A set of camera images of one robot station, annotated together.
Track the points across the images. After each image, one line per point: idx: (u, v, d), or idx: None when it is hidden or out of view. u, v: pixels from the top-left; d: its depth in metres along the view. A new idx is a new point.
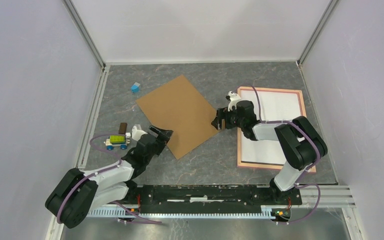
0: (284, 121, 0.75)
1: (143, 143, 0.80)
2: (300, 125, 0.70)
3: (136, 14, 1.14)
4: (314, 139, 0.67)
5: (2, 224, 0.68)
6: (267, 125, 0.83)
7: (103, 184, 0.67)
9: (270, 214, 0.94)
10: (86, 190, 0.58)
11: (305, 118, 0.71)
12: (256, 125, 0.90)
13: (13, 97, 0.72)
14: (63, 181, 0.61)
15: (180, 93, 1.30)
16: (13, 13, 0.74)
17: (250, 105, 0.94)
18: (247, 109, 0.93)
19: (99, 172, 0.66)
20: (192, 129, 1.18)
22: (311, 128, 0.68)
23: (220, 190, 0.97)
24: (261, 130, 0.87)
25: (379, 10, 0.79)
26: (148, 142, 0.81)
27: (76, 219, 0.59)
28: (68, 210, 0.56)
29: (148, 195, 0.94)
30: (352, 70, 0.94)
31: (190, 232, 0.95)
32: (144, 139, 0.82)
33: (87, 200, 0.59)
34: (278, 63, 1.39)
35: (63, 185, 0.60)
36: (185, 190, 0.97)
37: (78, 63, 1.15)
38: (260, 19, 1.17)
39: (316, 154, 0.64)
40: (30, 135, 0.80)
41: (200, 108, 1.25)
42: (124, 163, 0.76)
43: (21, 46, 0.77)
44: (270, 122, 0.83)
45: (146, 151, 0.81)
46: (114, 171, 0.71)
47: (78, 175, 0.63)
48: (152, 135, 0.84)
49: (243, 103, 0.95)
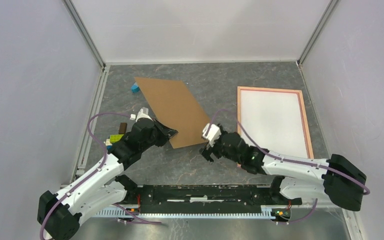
0: (320, 166, 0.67)
1: (138, 127, 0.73)
2: (339, 166, 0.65)
3: (135, 13, 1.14)
4: (357, 175, 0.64)
5: (3, 223, 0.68)
6: (294, 164, 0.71)
7: (85, 198, 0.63)
9: (270, 214, 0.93)
10: (58, 217, 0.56)
11: (340, 156, 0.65)
12: (269, 162, 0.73)
13: (13, 95, 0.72)
14: (40, 205, 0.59)
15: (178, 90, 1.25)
16: (13, 13, 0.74)
17: (239, 139, 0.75)
18: (239, 146, 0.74)
19: (73, 190, 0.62)
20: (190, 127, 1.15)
22: (351, 166, 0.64)
23: (220, 190, 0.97)
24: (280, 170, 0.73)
25: (378, 10, 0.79)
26: (144, 127, 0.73)
27: (68, 235, 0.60)
28: (54, 234, 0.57)
29: (148, 195, 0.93)
30: (352, 69, 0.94)
31: (189, 232, 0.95)
32: (141, 124, 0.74)
33: (69, 221, 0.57)
34: (278, 63, 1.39)
35: (41, 210, 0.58)
36: (185, 190, 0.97)
37: (78, 63, 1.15)
38: (260, 18, 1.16)
39: (364, 191, 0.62)
40: (30, 135, 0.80)
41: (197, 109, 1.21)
42: (108, 162, 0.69)
43: (21, 46, 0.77)
44: (293, 163, 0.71)
45: (141, 137, 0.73)
46: (93, 179, 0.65)
47: (52, 198, 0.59)
48: (149, 121, 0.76)
49: (232, 140, 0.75)
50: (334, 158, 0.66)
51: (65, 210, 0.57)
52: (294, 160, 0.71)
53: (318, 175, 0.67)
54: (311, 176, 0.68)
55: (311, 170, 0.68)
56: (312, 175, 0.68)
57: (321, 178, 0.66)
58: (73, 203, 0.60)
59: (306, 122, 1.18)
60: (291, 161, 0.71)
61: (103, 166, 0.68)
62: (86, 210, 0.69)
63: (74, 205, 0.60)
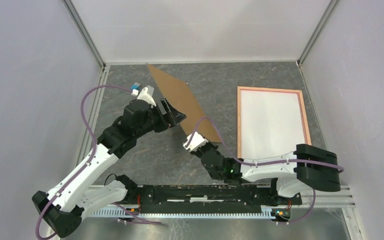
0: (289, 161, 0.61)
1: (130, 111, 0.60)
2: (305, 154, 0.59)
3: (135, 14, 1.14)
4: (325, 155, 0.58)
5: (4, 223, 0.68)
6: (266, 166, 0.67)
7: (79, 194, 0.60)
9: (270, 214, 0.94)
10: (52, 217, 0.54)
11: (303, 144, 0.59)
12: (246, 171, 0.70)
13: (14, 96, 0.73)
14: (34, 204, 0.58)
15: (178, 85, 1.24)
16: (13, 13, 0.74)
17: (216, 157, 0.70)
18: (220, 165, 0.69)
19: (63, 188, 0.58)
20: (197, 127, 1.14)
22: (317, 149, 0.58)
23: (220, 190, 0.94)
24: (258, 175, 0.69)
25: (379, 10, 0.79)
26: (137, 111, 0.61)
27: (72, 228, 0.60)
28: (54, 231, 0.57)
29: (148, 195, 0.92)
30: (352, 69, 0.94)
31: (190, 232, 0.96)
32: (133, 105, 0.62)
33: (66, 219, 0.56)
34: (278, 63, 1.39)
35: (37, 209, 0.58)
36: (185, 190, 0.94)
37: (78, 63, 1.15)
38: (260, 19, 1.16)
39: (339, 169, 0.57)
40: (30, 135, 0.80)
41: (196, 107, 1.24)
42: (97, 153, 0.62)
43: (21, 45, 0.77)
44: (266, 164, 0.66)
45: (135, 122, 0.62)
46: (83, 175, 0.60)
47: (43, 199, 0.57)
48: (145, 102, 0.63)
49: (211, 158, 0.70)
50: (298, 147, 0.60)
51: (57, 211, 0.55)
52: (265, 162, 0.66)
53: (290, 170, 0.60)
54: (286, 173, 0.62)
55: (282, 167, 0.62)
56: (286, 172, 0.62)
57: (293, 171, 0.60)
58: (66, 202, 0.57)
59: (306, 123, 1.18)
60: (264, 163, 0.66)
61: (92, 159, 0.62)
62: (88, 206, 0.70)
63: (67, 204, 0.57)
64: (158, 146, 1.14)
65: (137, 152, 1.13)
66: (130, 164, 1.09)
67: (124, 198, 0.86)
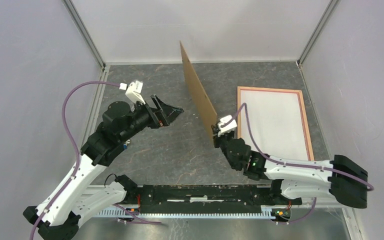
0: (325, 168, 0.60)
1: (109, 116, 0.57)
2: (343, 166, 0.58)
3: (135, 14, 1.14)
4: (360, 172, 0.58)
5: (3, 223, 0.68)
6: (297, 167, 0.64)
7: (70, 206, 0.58)
9: (270, 214, 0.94)
10: (44, 232, 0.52)
11: (343, 155, 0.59)
12: (271, 168, 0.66)
13: (13, 96, 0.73)
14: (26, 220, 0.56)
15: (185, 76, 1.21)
16: (13, 13, 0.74)
17: (246, 147, 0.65)
18: (247, 155, 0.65)
19: (51, 203, 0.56)
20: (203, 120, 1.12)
22: (353, 164, 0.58)
23: (220, 190, 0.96)
24: (283, 175, 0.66)
25: (379, 10, 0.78)
26: (117, 115, 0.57)
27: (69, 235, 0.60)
28: None
29: (148, 195, 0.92)
30: (352, 69, 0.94)
31: (189, 232, 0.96)
32: (112, 110, 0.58)
33: (58, 233, 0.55)
34: (278, 63, 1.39)
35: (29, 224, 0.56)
36: (185, 190, 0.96)
37: (78, 63, 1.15)
38: (260, 19, 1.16)
39: (369, 190, 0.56)
40: (30, 135, 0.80)
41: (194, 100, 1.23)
42: (82, 165, 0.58)
43: (22, 46, 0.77)
44: (296, 166, 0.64)
45: (117, 127, 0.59)
46: (69, 188, 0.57)
47: (32, 215, 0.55)
48: (125, 105, 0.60)
49: (239, 145, 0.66)
50: (336, 157, 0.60)
51: (47, 227, 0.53)
52: (297, 163, 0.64)
53: (324, 178, 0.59)
54: (317, 179, 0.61)
55: (316, 173, 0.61)
56: (318, 179, 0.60)
57: (327, 181, 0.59)
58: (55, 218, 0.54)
59: (306, 123, 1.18)
60: (294, 165, 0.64)
61: (77, 171, 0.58)
62: (86, 213, 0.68)
63: (59, 218, 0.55)
64: (158, 146, 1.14)
65: (137, 152, 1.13)
66: (130, 164, 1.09)
67: (124, 198, 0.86)
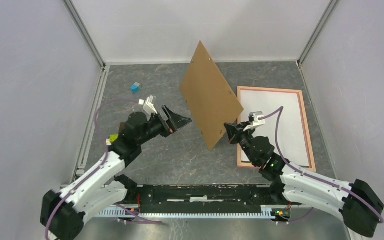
0: (342, 188, 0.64)
1: (130, 125, 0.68)
2: (361, 192, 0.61)
3: (136, 14, 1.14)
4: (377, 204, 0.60)
5: (4, 223, 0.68)
6: (315, 181, 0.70)
7: (88, 196, 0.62)
9: (270, 214, 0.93)
10: (66, 213, 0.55)
11: (365, 183, 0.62)
12: (290, 174, 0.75)
13: (13, 96, 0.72)
14: (42, 205, 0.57)
15: (192, 76, 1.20)
16: (13, 13, 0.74)
17: (269, 147, 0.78)
18: (269, 153, 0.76)
19: (77, 188, 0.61)
20: (207, 121, 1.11)
22: (373, 194, 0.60)
23: (220, 190, 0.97)
24: (299, 183, 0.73)
25: (379, 10, 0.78)
26: (136, 123, 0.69)
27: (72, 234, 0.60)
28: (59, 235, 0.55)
29: (148, 195, 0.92)
30: (352, 70, 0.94)
31: (189, 232, 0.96)
32: (132, 120, 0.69)
33: (74, 219, 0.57)
34: (278, 63, 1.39)
35: (44, 210, 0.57)
36: (185, 190, 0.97)
37: (78, 63, 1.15)
38: (260, 19, 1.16)
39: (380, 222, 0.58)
40: (31, 136, 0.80)
41: (192, 102, 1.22)
42: (110, 159, 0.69)
43: (22, 47, 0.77)
44: (314, 178, 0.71)
45: (136, 133, 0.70)
46: (95, 177, 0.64)
47: (55, 197, 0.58)
48: (142, 115, 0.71)
49: (264, 145, 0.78)
50: (356, 183, 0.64)
51: (70, 208, 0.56)
52: (317, 177, 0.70)
53: (338, 197, 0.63)
54: (331, 197, 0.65)
55: (331, 189, 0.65)
56: (331, 195, 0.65)
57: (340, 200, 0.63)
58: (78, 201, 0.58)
59: (306, 123, 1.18)
60: (313, 177, 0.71)
61: (105, 163, 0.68)
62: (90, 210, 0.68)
63: (79, 203, 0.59)
64: (158, 146, 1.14)
65: None
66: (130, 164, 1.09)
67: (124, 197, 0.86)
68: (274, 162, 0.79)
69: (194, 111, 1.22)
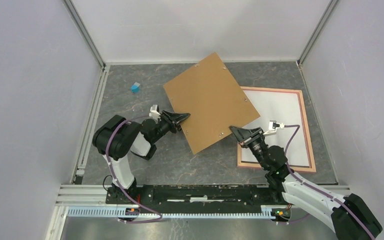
0: (336, 199, 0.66)
1: (146, 131, 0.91)
2: (354, 205, 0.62)
3: (136, 14, 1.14)
4: (372, 222, 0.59)
5: (4, 223, 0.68)
6: (310, 190, 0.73)
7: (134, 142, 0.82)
9: (270, 214, 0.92)
10: (135, 125, 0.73)
11: (360, 197, 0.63)
12: (290, 181, 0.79)
13: (13, 96, 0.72)
14: (113, 117, 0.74)
15: (187, 78, 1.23)
16: (12, 12, 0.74)
17: (284, 159, 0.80)
18: (280, 164, 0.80)
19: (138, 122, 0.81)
20: (201, 124, 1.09)
22: (368, 211, 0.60)
23: (220, 190, 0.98)
24: (298, 191, 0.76)
25: (379, 10, 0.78)
26: (149, 128, 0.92)
27: (123, 151, 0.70)
28: (119, 139, 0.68)
29: (148, 195, 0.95)
30: (352, 70, 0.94)
31: (189, 232, 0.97)
32: (146, 126, 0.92)
33: (134, 134, 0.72)
34: (278, 63, 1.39)
35: (113, 120, 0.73)
36: (185, 190, 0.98)
37: (78, 63, 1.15)
38: (260, 18, 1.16)
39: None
40: (30, 136, 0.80)
41: (180, 103, 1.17)
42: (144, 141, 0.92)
43: (22, 46, 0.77)
44: (311, 187, 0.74)
45: (151, 135, 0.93)
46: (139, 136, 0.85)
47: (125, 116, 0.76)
48: (151, 121, 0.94)
49: (278, 155, 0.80)
50: (351, 196, 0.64)
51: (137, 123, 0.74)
52: (313, 186, 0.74)
53: (330, 206, 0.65)
54: (324, 206, 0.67)
55: (324, 199, 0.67)
56: (324, 204, 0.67)
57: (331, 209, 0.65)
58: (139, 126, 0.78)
59: (306, 123, 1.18)
60: (311, 186, 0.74)
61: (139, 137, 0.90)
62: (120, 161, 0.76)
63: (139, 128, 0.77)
64: (158, 146, 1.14)
65: None
66: (130, 164, 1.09)
67: (128, 189, 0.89)
68: (282, 171, 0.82)
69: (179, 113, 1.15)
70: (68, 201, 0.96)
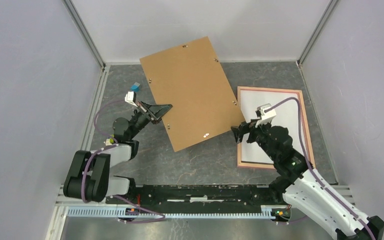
0: (360, 219, 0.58)
1: (117, 134, 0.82)
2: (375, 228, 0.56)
3: (136, 14, 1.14)
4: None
5: (4, 222, 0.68)
6: (332, 199, 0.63)
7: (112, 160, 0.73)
9: (269, 214, 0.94)
10: (102, 158, 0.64)
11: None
12: (309, 181, 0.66)
13: (13, 96, 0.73)
14: (74, 162, 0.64)
15: (168, 62, 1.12)
16: (13, 13, 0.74)
17: (288, 137, 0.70)
18: (284, 143, 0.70)
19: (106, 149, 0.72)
20: (185, 118, 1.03)
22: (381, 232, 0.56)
23: (220, 190, 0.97)
24: (315, 194, 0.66)
25: (379, 10, 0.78)
26: (121, 131, 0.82)
27: (101, 191, 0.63)
28: (92, 183, 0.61)
29: (148, 195, 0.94)
30: (351, 70, 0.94)
31: (190, 232, 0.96)
32: (118, 129, 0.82)
33: (105, 169, 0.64)
34: (278, 63, 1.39)
35: (76, 165, 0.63)
36: (185, 190, 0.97)
37: (78, 63, 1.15)
38: (260, 19, 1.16)
39: None
40: (30, 135, 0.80)
41: (161, 89, 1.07)
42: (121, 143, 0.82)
43: (22, 46, 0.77)
44: (331, 192, 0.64)
45: (126, 136, 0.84)
46: (115, 149, 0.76)
47: (87, 152, 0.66)
48: (122, 121, 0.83)
49: (280, 135, 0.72)
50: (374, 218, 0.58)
51: (103, 155, 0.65)
52: (335, 195, 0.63)
53: (352, 226, 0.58)
54: (343, 222, 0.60)
55: (347, 216, 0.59)
56: (344, 221, 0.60)
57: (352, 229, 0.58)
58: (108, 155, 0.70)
59: (306, 123, 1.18)
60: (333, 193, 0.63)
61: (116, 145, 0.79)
62: None
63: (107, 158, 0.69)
64: (158, 146, 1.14)
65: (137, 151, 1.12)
66: (130, 164, 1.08)
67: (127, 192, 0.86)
68: (295, 159, 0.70)
69: (158, 100, 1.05)
70: (68, 201, 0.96)
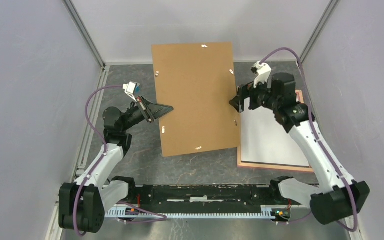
0: (343, 177, 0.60)
1: (108, 124, 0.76)
2: (356, 189, 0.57)
3: (136, 14, 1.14)
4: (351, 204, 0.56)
5: (4, 222, 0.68)
6: (323, 155, 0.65)
7: (101, 180, 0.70)
9: (270, 214, 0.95)
10: (88, 194, 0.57)
11: (368, 186, 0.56)
12: (305, 132, 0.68)
13: (14, 96, 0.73)
14: (61, 200, 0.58)
15: (178, 58, 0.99)
16: (13, 13, 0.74)
17: (292, 80, 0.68)
18: (286, 85, 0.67)
19: (91, 173, 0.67)
20: (184, 124, 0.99)
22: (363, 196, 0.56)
23: (220, 190, 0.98)
24: (306, 146, 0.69)
25: (379, 10, 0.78)
26: (113, 122, 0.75)
27: (98, 220, 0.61)
28: (86, 218, 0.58)
29: (148, 195, 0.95)
30: (351, 70, 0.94)
31: (190, 232, 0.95)
32: (109, 119, 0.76)
33: (97, 202, 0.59)
34: (277, 63, 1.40)
35: (63, 203, 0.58)
36: (185, 190, 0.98)
37: (78, 63, 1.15)
38: (260, 19, 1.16)
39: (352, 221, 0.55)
40: (31, 135, 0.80)
41: (166, 88, 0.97)
42: (110, 147, 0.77)
43: (22, 47, 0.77)
44: (323, 149, 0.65)
45: (117, 128, 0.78)
46: (104, 160, 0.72)
47: (73, 187, 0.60)
48: (115, 111, 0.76)
49: (283, 76, 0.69)
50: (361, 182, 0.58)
51: (92, 188, 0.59)
52: (326, 150, 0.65)
53: (332, 182, 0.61)
54: (325, 177, 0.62)
55: (330, 172, 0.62)
56: (326, 176, 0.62)
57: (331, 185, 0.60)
58: (95, 182, 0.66)
59: None
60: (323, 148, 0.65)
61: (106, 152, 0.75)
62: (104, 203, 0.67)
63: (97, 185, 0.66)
64: (158, 146, 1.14)
65: (137, 151, 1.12)
66: (129, 164, 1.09)
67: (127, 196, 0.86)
68: (298, 108, 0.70)
69: (160, 98, 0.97)
70: None
